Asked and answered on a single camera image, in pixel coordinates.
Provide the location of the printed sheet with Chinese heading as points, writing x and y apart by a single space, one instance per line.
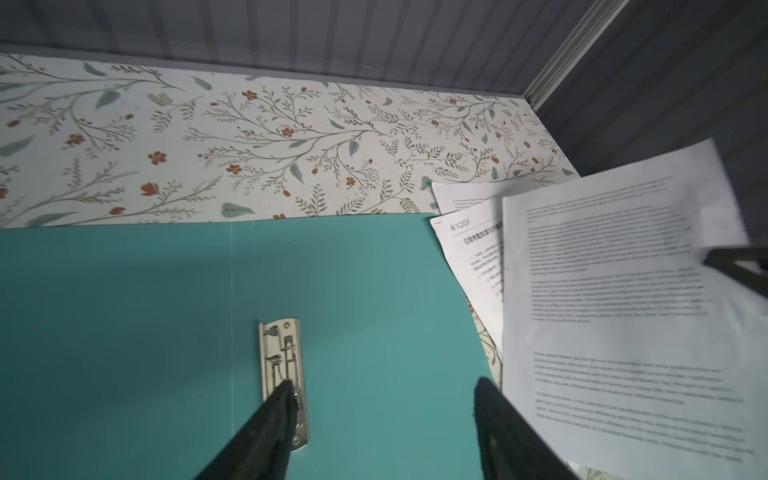
472 244

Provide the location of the printed English text sheet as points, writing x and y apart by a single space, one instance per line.
622 349

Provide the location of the teal paper folder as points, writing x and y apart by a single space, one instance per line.
132 352

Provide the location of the aluminium frame rails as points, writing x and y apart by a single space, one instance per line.
572 49

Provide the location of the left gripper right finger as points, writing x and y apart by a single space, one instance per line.
509 447

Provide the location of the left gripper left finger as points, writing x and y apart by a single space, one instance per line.
261 448

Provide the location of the bottom white paper sheet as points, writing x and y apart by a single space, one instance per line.
451 197

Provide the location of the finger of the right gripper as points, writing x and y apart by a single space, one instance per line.
745 265

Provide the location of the silver folder clip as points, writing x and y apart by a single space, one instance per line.
281 359

